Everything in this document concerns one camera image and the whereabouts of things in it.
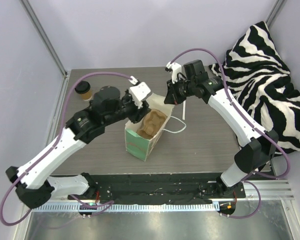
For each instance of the white wrapped straw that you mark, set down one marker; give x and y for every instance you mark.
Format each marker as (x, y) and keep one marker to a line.
(184, 110)

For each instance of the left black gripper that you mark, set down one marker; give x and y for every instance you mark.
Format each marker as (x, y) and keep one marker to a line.
(135, 113)

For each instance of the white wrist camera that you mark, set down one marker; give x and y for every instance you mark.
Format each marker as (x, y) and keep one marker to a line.
(174, 69)
(139, 91)

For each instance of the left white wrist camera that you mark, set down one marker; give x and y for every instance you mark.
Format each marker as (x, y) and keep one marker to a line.
(139, 91)

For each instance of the brown cardboard cup carrier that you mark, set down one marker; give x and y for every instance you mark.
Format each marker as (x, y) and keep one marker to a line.
(151, 124)

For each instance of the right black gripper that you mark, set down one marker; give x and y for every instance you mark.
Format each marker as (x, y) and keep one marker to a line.
(172, 91)

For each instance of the aluminium frame rail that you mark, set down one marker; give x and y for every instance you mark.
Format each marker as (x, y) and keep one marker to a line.
(266, 190)

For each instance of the black plastic cup lid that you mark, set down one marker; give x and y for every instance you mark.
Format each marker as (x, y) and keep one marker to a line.
(82, 87)

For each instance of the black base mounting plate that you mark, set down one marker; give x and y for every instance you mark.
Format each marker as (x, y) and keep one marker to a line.
(160, 189)

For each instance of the zebra print blanket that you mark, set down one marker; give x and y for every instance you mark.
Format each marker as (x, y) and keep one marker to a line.
(261, 83)

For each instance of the brown paper coffee cup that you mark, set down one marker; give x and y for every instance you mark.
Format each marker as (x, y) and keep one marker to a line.
(87, 96)

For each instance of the green paper gift bag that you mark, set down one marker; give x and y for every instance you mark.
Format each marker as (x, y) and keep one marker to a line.
(141, 137)

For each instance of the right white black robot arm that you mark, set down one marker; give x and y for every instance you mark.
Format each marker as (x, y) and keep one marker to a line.
(257, 145)

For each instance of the white slotted cable duct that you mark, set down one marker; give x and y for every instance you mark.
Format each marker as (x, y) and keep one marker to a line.
(127, 208)

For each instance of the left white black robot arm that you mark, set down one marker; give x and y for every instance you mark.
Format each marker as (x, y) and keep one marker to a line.
(35, 184)

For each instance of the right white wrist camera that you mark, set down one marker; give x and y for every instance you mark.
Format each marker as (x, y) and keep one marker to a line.
(174, 69)

